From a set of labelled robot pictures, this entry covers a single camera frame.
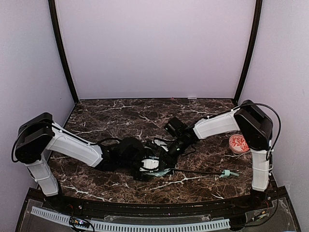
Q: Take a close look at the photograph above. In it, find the mint and black folding umbrella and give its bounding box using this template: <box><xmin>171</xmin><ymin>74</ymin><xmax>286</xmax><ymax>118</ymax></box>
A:
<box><xmin>145</xmin><ymin>157</ymin><xmax>239</xmax><ymax>178</ymax></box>

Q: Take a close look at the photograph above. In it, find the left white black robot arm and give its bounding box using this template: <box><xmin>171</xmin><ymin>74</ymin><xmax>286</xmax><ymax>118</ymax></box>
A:
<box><xmin>11</xmin><ymin>112</ymin><xmax>158</xmax><ymax>197</ymax></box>

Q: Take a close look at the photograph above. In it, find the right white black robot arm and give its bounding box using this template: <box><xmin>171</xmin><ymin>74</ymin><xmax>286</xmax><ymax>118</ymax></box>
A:
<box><xmin>162</xmin><ymin>100</ymin><xmax>278</xmax><ymax>192</ymax></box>

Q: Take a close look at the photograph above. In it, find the red white patterned bowl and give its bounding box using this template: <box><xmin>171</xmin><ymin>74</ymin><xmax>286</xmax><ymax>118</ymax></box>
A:
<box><xmin>229</xmin><ymin>134</ymin><xmax>249</xmax><ymax>155</ymax></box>

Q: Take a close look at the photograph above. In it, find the small green circuit board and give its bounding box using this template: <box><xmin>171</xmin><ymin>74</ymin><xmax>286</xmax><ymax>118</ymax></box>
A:
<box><xmin>69</xmin><ymin>217</ymin><xmax>90</xmax><ymax>229</ymax></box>

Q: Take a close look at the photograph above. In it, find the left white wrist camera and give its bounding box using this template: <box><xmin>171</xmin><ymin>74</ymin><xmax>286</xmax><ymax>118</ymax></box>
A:
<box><xmin>140</xmin><ymin>159</ymin><xmax>160</xmax><ymax>172</ymax></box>

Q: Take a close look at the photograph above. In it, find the white slotted cable duct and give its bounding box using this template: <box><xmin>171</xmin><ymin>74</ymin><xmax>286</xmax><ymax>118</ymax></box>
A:
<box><xmin>30</xmin><ymin>206</ymin><xmax>230</xmax><ymax>232</ymax></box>

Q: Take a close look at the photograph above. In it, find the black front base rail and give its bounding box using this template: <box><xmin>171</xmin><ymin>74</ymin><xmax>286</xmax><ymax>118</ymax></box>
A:
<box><xmin>44</xmin><ymin>195</ymin><xmax>274</xmax><ymax>218</ymax></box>

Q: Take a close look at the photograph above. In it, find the right black frame post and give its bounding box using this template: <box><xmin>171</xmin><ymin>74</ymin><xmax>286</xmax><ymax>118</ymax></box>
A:
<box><xmin>233</xmin><ymin>0</ymin><xmax>263</xmax><ymax>104</ymax></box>

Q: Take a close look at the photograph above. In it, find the black frame post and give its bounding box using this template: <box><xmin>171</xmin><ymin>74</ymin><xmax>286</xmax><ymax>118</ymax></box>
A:
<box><xmin>48</xmin><ymin>0</ymin><xmax>79</xmax><ymax>104</ymax></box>
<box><xmin>233</xmin><ymin>0</ymin><xmax>263</xmax><ymax>104</ymax></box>

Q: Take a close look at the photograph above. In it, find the left black frame post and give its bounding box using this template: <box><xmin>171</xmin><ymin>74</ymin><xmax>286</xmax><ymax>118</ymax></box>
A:
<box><xmin>48</xmin><ymin>0</ymin><xmax>79</xmax><ymax>104</ymax></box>

